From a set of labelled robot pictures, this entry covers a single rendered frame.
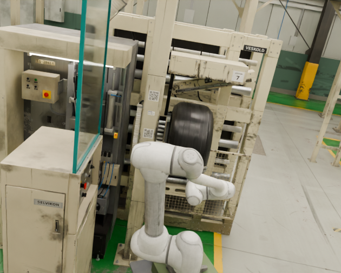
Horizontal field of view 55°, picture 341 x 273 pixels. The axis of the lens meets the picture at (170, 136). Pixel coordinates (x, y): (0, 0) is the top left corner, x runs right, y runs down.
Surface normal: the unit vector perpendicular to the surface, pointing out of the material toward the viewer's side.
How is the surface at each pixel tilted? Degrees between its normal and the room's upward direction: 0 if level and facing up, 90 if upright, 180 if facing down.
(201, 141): 67
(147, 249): 100
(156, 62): 90
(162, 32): 90
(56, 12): 90
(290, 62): 90
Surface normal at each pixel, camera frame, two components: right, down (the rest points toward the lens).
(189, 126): 0.09, -0.33
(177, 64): -0.02, 0.37
